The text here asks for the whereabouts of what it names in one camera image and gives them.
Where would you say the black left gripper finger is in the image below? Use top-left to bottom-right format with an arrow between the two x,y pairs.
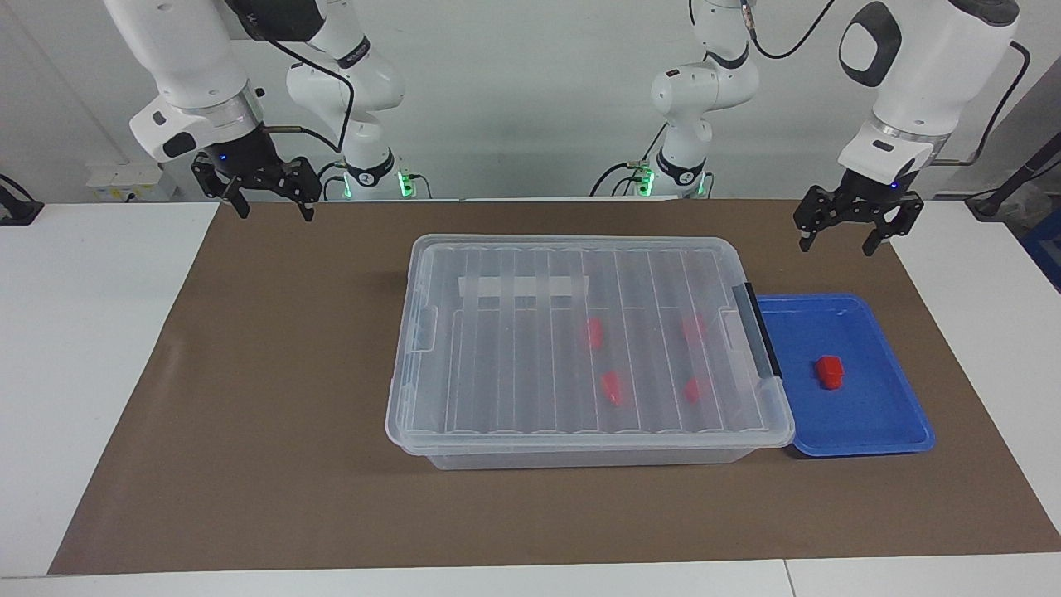
796,187 -> 830,252
864,193 -> 925,256

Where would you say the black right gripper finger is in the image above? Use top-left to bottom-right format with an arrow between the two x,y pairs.
192,158 -> 251,221
283,158 -> 322,222

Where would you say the clear ribbed plastic lid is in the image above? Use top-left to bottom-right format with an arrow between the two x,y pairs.
385,235 -> 796,453

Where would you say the blue plastic tray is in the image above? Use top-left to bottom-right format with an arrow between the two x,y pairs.
756,293 -> 937,459

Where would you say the clear plastic storage box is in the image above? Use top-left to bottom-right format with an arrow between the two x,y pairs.
402,240 -> 795,472

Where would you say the black stand pole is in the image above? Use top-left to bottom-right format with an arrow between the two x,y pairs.
966,133 -> 1061,221

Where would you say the blue storage crate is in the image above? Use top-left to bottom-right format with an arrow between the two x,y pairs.
1021,207 -> 1061,293

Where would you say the black clamp object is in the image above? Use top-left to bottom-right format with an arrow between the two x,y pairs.
0,174 -> 44,226

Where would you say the brown table mat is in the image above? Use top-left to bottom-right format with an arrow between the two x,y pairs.
48,199 -> 1061,575

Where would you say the black right base cable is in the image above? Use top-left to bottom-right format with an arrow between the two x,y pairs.
311,162 -> 345,200

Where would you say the black base cable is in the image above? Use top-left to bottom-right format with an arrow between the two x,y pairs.
590,162 -> 647,197
311,162 -> 345,200

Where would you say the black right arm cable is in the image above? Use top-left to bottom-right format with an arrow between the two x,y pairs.
261,37 -> 357,154

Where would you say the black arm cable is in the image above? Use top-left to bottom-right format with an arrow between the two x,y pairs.
742,0 -> 1033,167
261,37 -> 357,154

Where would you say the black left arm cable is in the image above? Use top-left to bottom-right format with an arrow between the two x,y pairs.
742,0 -> 1033,167

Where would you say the white wall power strip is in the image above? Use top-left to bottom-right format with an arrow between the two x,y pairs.
87,163 -> 179,202

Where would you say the black box latch handle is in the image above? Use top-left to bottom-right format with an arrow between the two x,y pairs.
733,283 -> 783,381

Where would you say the black left base cable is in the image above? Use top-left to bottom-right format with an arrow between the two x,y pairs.
590,162 -> 647,197

